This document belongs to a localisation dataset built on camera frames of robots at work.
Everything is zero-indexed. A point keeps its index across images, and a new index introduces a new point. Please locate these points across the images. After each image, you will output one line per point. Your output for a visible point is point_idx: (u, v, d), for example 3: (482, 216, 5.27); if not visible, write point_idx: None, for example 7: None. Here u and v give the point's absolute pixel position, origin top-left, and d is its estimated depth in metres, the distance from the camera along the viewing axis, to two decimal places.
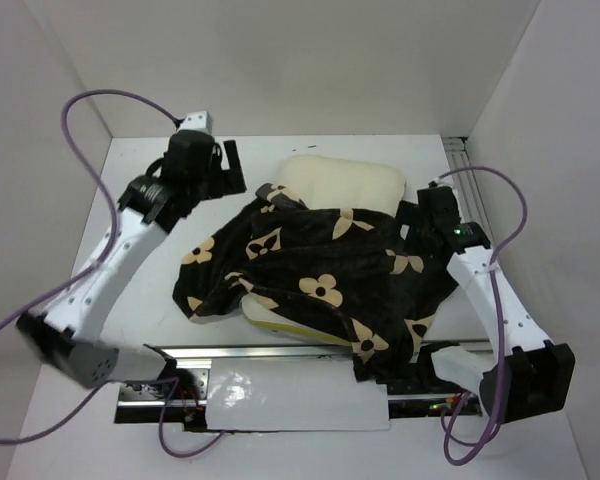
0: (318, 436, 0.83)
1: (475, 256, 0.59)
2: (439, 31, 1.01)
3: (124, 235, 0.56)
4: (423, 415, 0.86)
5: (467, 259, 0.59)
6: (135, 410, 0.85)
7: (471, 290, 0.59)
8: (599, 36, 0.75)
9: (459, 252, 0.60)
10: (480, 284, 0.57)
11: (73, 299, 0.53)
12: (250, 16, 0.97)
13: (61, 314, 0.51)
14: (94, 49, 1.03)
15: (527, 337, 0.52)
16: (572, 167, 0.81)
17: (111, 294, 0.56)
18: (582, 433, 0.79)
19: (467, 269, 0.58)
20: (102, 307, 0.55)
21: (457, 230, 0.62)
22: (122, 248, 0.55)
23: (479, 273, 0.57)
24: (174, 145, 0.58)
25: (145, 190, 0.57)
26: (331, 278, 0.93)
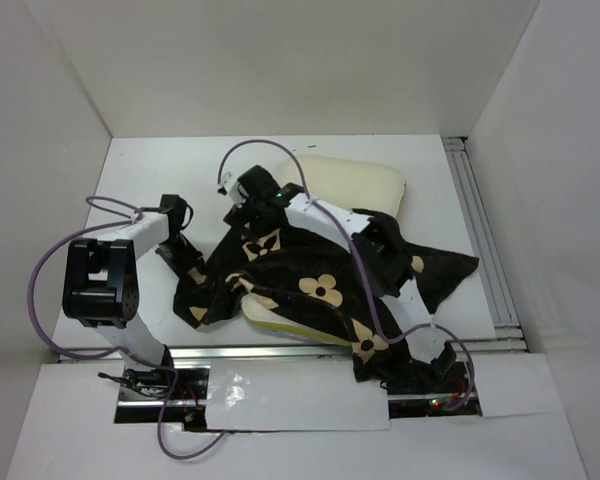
0: (318, 436, 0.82)
1: (297, 203, 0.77)
2: (438, 32, 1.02)
3: (149, 215, 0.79)
4: (423, 415, 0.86)
5: (294, 206, 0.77)
6: (137, 410, 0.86)
7: (313, 223, 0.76)
8: (598, 32, 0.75)
9: (288, 206, 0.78)
10: (311, 213, 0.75)
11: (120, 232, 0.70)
12: (250, 17, 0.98)
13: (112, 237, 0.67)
14: (95, 51, 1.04)
15: (355, 224, 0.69)
16: (571, 164, 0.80)
17: (146, 241, 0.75)
18: (582, 433, 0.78)
19: (299, 211, 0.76)
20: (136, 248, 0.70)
21: (279, 195, 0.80)
22: (147, 219, 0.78)
23: (307, 208, 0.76)
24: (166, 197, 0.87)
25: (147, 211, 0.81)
26: (331, 278, 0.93)
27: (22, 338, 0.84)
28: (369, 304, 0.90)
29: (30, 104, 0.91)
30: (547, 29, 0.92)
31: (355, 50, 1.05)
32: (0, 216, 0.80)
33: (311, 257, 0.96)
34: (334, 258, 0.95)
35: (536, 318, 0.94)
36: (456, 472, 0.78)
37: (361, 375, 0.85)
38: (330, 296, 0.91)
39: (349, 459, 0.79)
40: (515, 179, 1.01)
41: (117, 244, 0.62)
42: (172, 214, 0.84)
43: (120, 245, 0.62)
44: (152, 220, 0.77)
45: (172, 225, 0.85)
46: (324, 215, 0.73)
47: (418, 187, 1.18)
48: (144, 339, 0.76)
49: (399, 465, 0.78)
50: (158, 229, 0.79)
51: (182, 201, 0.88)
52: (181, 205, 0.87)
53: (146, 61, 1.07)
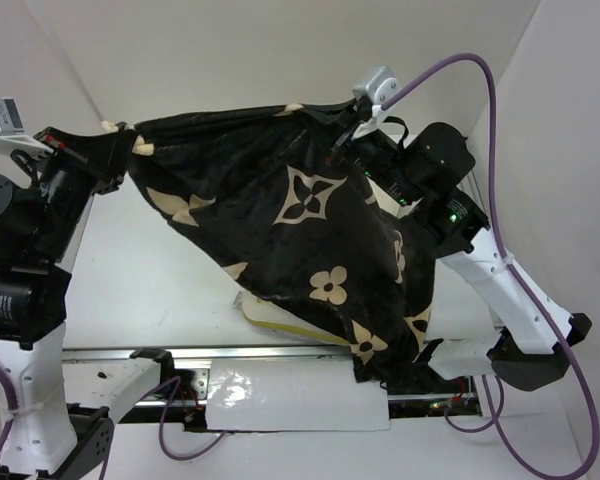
0: (318, 437, 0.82)
1: (481, 248, 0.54)
2: (438, 32, 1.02)
3: (17, 370, 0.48)
4: (423, 415, 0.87)
5: (482, 258, 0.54)
6: (134, 411, 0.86)
7: (485, 283, 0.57)
8: None
9: (469, 252, 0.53)
10: (499, 281, 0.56)
11: (21, 445, 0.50)
12: (250, 16, 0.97)
13: (21, 460, 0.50)
14: (92, 50, 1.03)
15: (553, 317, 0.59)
16: (572, 166, 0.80)
17: (54, 399, 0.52)
18: (581, 433, 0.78)
19: (483, 268, 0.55)
20: (60, 429, 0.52)
21: (452, 215, 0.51)
22: (24, 383, 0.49)
23: (499, 271, 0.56)
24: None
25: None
26: (343, 272, 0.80)
27: None
28: (369, 304, 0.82)
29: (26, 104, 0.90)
30: (548, 29, 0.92)
31: (354, 50, 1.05)
32: None
33: (336, 247, 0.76)
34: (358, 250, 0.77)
35: None
36: (456, 472, 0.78)
37: (361, 374, 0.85)
38: (337, 291, 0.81)
39: (350, 461, 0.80)
40: (516, 180, 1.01)
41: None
42: (38, 299, 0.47)
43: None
44: (32, 385, 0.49)
45: (46, 309, 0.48)
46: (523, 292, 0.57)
47: None
48: (133, 389, 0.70)
49: (399, 465, 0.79)
50: (48, 357, 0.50)
51: (13, 246, 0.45)
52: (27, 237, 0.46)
53: (143, 61, 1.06)
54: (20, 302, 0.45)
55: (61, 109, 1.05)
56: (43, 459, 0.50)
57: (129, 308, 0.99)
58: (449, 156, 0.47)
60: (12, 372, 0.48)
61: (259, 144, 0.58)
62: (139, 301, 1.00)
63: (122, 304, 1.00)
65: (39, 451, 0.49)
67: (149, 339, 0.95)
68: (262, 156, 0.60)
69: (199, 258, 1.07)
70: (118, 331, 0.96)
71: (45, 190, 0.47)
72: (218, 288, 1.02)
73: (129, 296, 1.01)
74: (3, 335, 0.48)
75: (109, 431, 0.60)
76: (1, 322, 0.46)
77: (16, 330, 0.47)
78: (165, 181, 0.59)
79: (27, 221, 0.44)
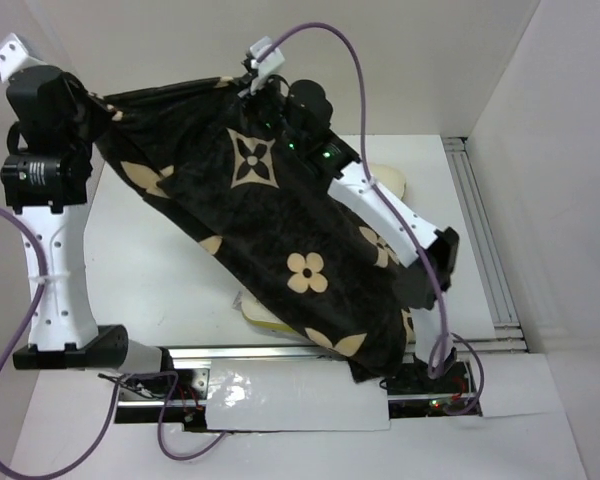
0: (318, 437, 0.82)
1: (350, 173, 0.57)
2: (436, 32, 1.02)
3: (49, 235, 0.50)
4: (423, 415, 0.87)
5: (347, 181, 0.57)
6: (135, 410, 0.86)
7: (359, 207, 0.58)
8: (598, 34, 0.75)
9: (337, 178, 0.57)
10: (367, 202, 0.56)
11: (50, 318, 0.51)
12: (250, 16, 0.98)
13: (49, 337, 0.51)
14: (95, 51, 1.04)
15: (421, 233, 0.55)
16: (571, 164, 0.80)
17: (79, 275, 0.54)
18: (582, 433, 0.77)
19: (351, 193, 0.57)
20: (84, 307, 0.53)
21: (326, 153, 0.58)
22: (54, 250, 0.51)
23: (363, 192, 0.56)
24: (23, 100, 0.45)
25: (26, 174, 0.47)
26: (319, 259, 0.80)
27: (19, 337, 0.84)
28: (350, 294, 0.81)
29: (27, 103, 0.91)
30: (546, 29, 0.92)
31: (324, 47, 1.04)
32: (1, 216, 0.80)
33: (302, 228, 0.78)
34: (324, 236, 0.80)
35: (537, 318, 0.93)
36: (456, 472, 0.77)
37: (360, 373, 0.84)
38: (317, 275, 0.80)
39: (350, 460, 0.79)
40: (516, 179, 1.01)
41: (77, 368, 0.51)
42: (68, 173, 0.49)
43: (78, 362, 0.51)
44: (62, 251, 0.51)
45: (76, 186, 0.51)
46: (387, 209, 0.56)
47: (419, 187, 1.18)
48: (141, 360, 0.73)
49: (400, 465, 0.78)
50: (76, 227, 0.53)
51: (55, 118, 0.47)
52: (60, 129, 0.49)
53: (145, 62, 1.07)
54: (55, 171, 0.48)
55: None
56: (71, 330, 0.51)
57: (130, 306, 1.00)
58: (307, 101, 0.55)
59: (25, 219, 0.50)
60: (43, 238, 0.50)
61: (204, 112, 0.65)
62: (139, 300, 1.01)
63: (122, 302, 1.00)
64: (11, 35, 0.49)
65: (69, 323, 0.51)
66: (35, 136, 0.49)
67: (150, 338, 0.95)
68: (209, 123, 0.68)
69: (200, 260, 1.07)
70: None
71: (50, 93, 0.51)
72: (218, 288, 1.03)
73: (130, 295, 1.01)
74: (36, 202, 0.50)
75: (120, 338, 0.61)
76: (34, 191, 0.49)
77: (47, 195, 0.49)
78: (134, 151, 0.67)
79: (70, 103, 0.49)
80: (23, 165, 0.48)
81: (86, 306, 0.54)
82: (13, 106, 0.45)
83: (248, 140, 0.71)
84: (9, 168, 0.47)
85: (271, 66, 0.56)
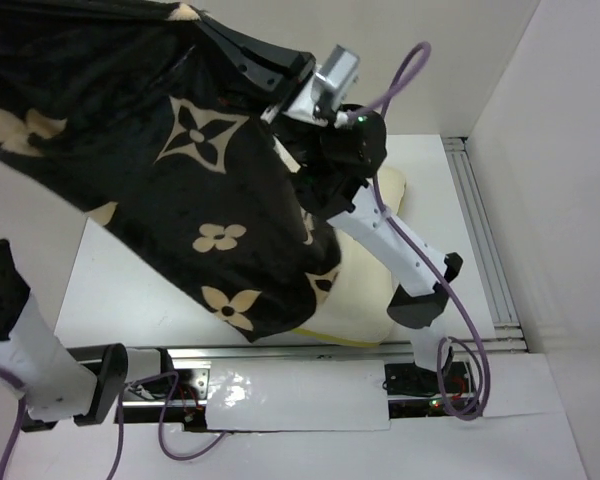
0: (319, 437, 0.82)
1: (363, 207, 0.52)
2: (436, 32, 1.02)
3: (6, 360, 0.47)
4: (423, 415, 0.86)
5: (361, 215, 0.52)
6: (135, 410, 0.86)
7: (367, 238, 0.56)
8: (598, 33, 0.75)
9: (350, 211, 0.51)
10: (380, 234, 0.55)
11: (46, 405, 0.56)
12: (251, 15, 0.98)
13: (50, 412, 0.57)
14: None
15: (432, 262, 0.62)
16: (572, 164, 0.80)
17: (57, 362, 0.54)
18: (582, 432, 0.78)
19: (366, 226, 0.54)
20: (78, 377, 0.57)
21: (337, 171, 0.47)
22: (19, 363, 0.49)
23: (378, 225, 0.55)
24: None
25: None
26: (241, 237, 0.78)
27: None
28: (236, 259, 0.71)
29: None
30: (546, 28, 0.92)
31: (352, 35, 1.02)
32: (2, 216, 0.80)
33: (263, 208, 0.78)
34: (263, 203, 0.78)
35: (536, 319, 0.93)
36: (457, 472, 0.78)
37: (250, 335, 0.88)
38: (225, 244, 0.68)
39: (350, 461, 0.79)
40: (515, 179, 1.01)
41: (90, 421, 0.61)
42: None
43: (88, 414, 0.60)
44: (29, 362, 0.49)
45: (12, 289, 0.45)
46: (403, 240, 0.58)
47: (418, 187, 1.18)
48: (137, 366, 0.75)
49: (400, 466, 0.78)
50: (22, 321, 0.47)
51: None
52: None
53: None
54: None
55: None
56: (72, 406, 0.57)
57: (130, 306, 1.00)
58: (375, 158, 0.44)
59: None
60: (1, 361, 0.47)
61: (139, 56, 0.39)
62: (139, 300, 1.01)
63: (123, 302, 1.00)
64: None
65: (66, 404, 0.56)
66: None
67: (150, 339, 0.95)
68: (147, 73, 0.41)
69: None
70: (119, 330, 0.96)
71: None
72: None
73: (130, 295, 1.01)
74: None
75: (117, 358, 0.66)
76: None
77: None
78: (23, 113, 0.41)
79: None
80: None
81: (74, 373, 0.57)
82: None
83: (217, 142, 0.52)
84: None
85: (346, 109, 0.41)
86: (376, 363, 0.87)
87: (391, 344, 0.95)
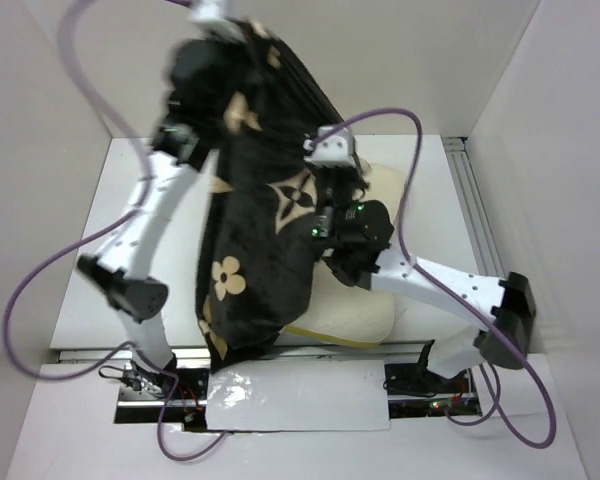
0: (319, 436, 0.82)
1: (386, 264, 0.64)
2: (437, 32, 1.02)
3: (158, 180, 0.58)
4: (423, 415, 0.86)
5: (386, 272, 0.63)
6: (135, 410, 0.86)
7: (404, 289, 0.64)
8: (598, 33, 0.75)
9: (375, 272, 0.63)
10: (414, 283, 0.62)
11: (121, 241, 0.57)
12: (251, 14, 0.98)
13: (114, 255, 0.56)
14: (96, 51, 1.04)
15: (483, 297, 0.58)
16: (572, 164, 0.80)
17: (163, 225, 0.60)
18: (581, 431, 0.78)
19: (395, 278, 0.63)
20: (148, 253, 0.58)
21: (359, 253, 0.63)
22: (157, 192, 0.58)
23: (406, 273, 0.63)
24: (179, 66, 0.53)
25: (172, 131, 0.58)
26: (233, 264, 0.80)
27: (22, 337, 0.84)
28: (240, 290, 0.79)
29: (31, 103, 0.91)
30: (546, 28, 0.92)
31: (353, 34, 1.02)
32: (3, 214, 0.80)
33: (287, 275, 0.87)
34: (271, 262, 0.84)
35: (536, 318, 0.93)
36: (457, 472, 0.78)
37: (216, 366, 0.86)
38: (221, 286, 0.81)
39: (350, 460, 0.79)
40: (516, 179, 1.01)
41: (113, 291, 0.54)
42: (201, 144, 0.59)
43: (119, 289, 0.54)
44: (161, 196, 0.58)
45: (198, 157, 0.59)
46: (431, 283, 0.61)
47: (419, 187, 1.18)
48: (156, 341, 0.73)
49: (400, 465, 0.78)
50: (182, 189, 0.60)
51: (195, 95, 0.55)
52: (209, 94, 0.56)
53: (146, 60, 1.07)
54: (190, 146, 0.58)
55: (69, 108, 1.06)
56: (128, 258, 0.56)
57: None
58: (378, 233, 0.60)
59: (152, 161, 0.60)
60: (154, 181, 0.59)
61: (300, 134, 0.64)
62: None
63: None
64: None
65: (133, 252, 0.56)
66: (178, 104, 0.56)
67: None
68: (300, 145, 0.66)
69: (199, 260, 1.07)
70: (119, 330, 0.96)
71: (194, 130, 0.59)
72: None
73: None
74: (166, 152, 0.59)
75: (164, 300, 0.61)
76: (170, 148, 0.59)
77: (175, 150, 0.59)
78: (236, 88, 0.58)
79: (200, 100, 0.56)
80: (178, 131, 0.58)
81: (154, 241, 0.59)
82: (174, 81, 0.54)
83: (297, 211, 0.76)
84: (163, 126, 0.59)
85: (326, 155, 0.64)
86: (374, 363, 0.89)
87: (390, 344, 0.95)
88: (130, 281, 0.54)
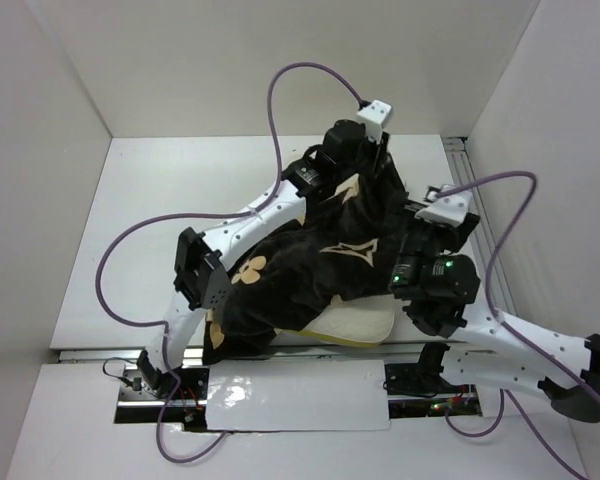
0: (320, 437, 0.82)
1: (473, 317, 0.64)
2: (437, 32, 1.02)
3: (280, 198, 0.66)
4: (423, 415, 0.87)
5: (477, 326, 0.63)
6: (135, 411, 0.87)
7: (489, 343, 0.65)
8: (598, 33, 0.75)
9: (463, 325, 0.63)
10: (503, 340, 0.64)
11: (227, 230, 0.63)
12: (252, 14, 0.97)
13: (219, 239, 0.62)
14: (96, 50, 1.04)
15: (570, 356, 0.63)
16: (573, 165, 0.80)
17: (263, 231, 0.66)
18: (581, 432, 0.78)
19: (483, 333, 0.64)
20: (241, 252, 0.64)
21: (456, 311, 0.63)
22: (274, 207, 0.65)
23: (496, 330, 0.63)
24: (331, 136, 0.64)
25: (304, 172, 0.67)
26: (261, 261, 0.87)
27: (22, 337, 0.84)
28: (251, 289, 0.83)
29: (31, 102, 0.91)
30: (546, 28, 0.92)
31: (354, 34, 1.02)
32: (3, 214, 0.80)
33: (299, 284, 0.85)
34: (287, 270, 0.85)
35: (536, 318, 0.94)
36: (457, 472, 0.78)
37: (209, 357, 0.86)
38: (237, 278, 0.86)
39: (350, 461, 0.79)
40: (516, 180, 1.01)
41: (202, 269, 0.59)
42: (318, 190, 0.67)
43: (208, 266, 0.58)
44: (276, 211, 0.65)
45: (315, 197, 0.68)
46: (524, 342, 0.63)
47: (419, 187, 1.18)
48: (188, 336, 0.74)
49: (401, 466, 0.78)
50: (290, 213, 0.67)
51: (342, 153, 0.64)
52: (346, 156, 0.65)
53: (147, 59, 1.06)
54: (313, 191, 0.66)
55: (71, 107, 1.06)
56: (226, 245, 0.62)
57: (132, 305, 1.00)
58: (471, 289, 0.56)
59: (282, 185, 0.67)
60: (276, 197, 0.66)
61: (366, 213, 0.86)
62: (139, 299, 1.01)
63: (122, 302, 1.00)
64: None
65: (233, 243, 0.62)
66: (323, 157, 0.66)
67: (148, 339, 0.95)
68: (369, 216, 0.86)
69: None
70: (119, 330, 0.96)
71: (314, 175, 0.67)
72: None
73: (130, 295, 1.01)
74: (295, 183, 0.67)
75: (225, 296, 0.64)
76: (300, 182, 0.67)
77: (302, 186, 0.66)
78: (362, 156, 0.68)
79: (338, 155, 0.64)
80: (308, 173, 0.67)
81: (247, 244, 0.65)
82: (324, 136, 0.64)
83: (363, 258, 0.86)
84: (301, 160, 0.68)
85: (442, 208, 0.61)
86: (374, 363, 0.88)
87: (391, 344, 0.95)
88: (219, 263, 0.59)
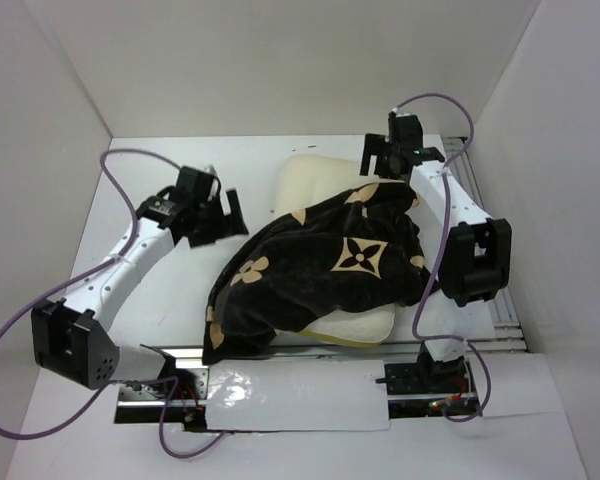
0: (319, 436, 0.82)
1: (427, 167, 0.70)
2: (437, 31, 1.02)
3: (142, 237, 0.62)
4: (423, 415, 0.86)
5: (423, 169, 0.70)
6: (135, 410, 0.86)
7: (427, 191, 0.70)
8: (599, 33, 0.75)
9: (417, 165, 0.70)
10: (434, 185, 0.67)
11: (93, 284, 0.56)
12: (251, 15, 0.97)
13: (82, 298, 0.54)
14: (96, 50, 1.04)
15: (471, 216, 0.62)
16: (572, 165, 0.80)
17: (132, 279, 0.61)
18: (581, 432, 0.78)
19: (424, 176, 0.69)
20: (114, 304, 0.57)
21: (416, 150, 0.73)
22: (139, 247, 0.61)
23: (433, 177, 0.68)
24: (186, 172, 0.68)
25: (159, 205, 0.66)
26: (263, 263, 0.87)
27: (22, 337, 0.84)
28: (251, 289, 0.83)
29: (30, 102, 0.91)
30: (547, 28, 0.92)
31: (353, 33, 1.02)
32: (3, 214, 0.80)
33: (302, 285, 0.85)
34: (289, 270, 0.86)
35: (537, 317, 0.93)
36: (456, 472, 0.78)
37: (208, 357, 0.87)
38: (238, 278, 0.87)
39: (349, 461, 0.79)
40: (516, 179, 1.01)
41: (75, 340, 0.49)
42: (179, 220, 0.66)
43: (81, 329, 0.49)
44: (142, 249, 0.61)
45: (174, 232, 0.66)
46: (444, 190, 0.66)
47: None
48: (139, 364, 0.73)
49: (400, 466, 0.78)
50: (155, 252, 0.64)
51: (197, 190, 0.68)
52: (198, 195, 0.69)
53: (146, 59, 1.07)
54: (173, 221, 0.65)
55: (70, 107, 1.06)
56: (97, 301, 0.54)
57: (132, 305, 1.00)
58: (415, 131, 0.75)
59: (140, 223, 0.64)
60: (139, 238, 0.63)
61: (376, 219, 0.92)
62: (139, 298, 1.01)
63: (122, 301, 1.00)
64: None
65: (105, 296, 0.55)
66: (179, 193, 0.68)
67: (148, 339, 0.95)
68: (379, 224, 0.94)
69: (199, 258, 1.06)
70: (118, 329, 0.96)
71: (170, 210, 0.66)
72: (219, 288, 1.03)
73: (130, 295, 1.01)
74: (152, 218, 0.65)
75: (112, 362, 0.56)
76: (158, 214, 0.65)
77: (160, 217, 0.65)
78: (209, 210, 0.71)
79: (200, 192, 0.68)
80: (161, 204, 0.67)
81: (120, 293, 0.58)
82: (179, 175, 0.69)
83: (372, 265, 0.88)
84: (152, 198, 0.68)
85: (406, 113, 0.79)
86: (374, 363, 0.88)
87: (391, 344, 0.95)
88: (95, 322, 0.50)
